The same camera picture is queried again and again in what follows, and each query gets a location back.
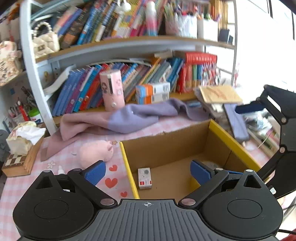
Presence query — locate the cream tissue pack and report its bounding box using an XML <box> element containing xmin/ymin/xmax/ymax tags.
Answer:
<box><xmin>6</xmin><ymin>121</ymin><xmax>46</xmax><ymax>155</ymax></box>

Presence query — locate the orange white carton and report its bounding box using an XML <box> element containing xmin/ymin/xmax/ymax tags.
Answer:
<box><xmin>135</xmin><ymin>82</ymin><xmax>171</xmax><ymax>104</ymax></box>

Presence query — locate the yellow cardboard box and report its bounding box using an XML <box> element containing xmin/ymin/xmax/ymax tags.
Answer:
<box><xmin>119</xmin><ymin>120</ymin><xmax>260</xmax><ymax>201</ymax></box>

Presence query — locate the wooden chess box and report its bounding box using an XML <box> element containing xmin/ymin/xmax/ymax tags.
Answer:
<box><xmin>1</xmin><ymin>137</ymin><xmax>44</xmax><ymax>177</ymax></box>

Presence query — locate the white metal bookshelf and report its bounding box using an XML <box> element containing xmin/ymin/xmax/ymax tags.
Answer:
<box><xmin>20</xmin><ymin>1</ymin><xmax>237</xmax><ymax>135</ymax></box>

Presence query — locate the small white red box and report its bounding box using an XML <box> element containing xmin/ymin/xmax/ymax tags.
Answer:
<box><xmin>138</xmin><ymin>168</ymin><xmax>152</xmax><ymax>190</ymax></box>

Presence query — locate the pink purple cloth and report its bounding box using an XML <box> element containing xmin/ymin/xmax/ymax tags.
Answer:
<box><xmin>41</xmin><ymin>98</ymin><xmax>209</xmax><ymax>161</ymax></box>

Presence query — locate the pink checkered tablecloth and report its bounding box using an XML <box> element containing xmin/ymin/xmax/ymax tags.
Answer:
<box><xmin>1</xmin><ymin>115</ymin><xmax>267</xmax><ymax>240</ymax></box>

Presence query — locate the pink plush toy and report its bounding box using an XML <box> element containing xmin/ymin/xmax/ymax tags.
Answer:
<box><xmin>79</xmin><ymin>140</ymin><xmax>114</xmax><ymax>169</ymax></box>

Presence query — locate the white quilted handbag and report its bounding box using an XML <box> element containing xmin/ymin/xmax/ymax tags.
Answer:
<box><xmin>33</xmin><ymin>22</ymin><xmax>60</xmax><ymax>59</ymax></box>

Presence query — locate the pink cylindrical case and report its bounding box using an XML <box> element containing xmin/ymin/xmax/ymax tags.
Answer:
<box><xmin>99</xmin><ymin>69</ymin><xmax>125</xmax><ymax>112</ymax></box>

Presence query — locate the red book set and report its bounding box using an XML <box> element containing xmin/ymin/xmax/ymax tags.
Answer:
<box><xmin>175</xmin><ymin>51</ymin><xmax>218</xmax><ymax>93</ymax></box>

